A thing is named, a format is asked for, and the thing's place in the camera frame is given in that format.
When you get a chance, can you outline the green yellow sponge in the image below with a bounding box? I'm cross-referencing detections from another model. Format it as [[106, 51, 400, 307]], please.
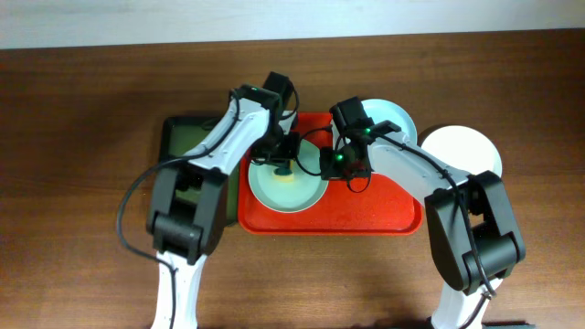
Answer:
[[272, 167, 295, 183]]

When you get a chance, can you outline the pale green plate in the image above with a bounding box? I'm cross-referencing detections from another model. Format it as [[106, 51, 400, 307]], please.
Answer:
[[248, 160, 328, 213]]

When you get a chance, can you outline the light blue plate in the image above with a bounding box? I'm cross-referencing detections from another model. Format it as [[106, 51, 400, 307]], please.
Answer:
[[361, 99, 418, 143]]

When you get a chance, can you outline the white plate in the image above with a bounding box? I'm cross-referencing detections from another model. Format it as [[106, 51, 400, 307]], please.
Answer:
[[420, 125, 503, 177]]

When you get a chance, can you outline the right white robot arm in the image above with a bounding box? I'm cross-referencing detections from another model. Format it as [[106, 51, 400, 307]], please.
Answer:
[[320, 97, 527, 328]]

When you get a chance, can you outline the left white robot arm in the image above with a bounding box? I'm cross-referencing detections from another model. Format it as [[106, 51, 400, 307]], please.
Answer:
[[146, 72, 298, 328]]

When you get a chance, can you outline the red plastic tray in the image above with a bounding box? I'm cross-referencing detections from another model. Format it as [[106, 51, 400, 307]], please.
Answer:
[[237, 111, 424, 237]]

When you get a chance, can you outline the dark green tray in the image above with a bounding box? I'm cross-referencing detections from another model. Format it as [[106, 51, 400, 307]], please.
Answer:
[[158, 116, 239, 227]]

